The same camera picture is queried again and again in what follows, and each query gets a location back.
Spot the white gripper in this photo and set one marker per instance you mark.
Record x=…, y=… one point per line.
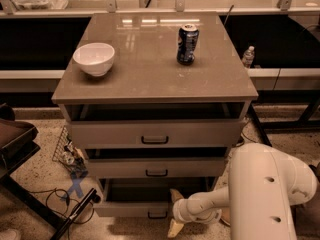
x=180, y=211

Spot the grey drawer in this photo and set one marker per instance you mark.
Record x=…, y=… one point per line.
x=146, y=197
x=154, y=133
x=153, y=168

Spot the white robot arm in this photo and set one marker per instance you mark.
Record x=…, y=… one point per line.
x=263, y=184

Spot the grey drawer cabinet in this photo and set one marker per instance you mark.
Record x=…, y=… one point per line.
x=146, y=82

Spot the black table leg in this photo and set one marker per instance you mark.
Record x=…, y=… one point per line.
x=262, y=134

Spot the dark office chair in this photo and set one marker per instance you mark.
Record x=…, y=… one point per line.
x=16, y=147

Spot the clear plastic water bottle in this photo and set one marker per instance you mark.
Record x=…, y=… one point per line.
x=248, y=57

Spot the white ceramic bowl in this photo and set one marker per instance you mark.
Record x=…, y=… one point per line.
x=95, y=59

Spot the dark blue soda can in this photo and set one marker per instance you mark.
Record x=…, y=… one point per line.
x=187, y=40

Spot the wire mesh basket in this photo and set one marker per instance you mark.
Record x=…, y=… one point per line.
x=67, y=155

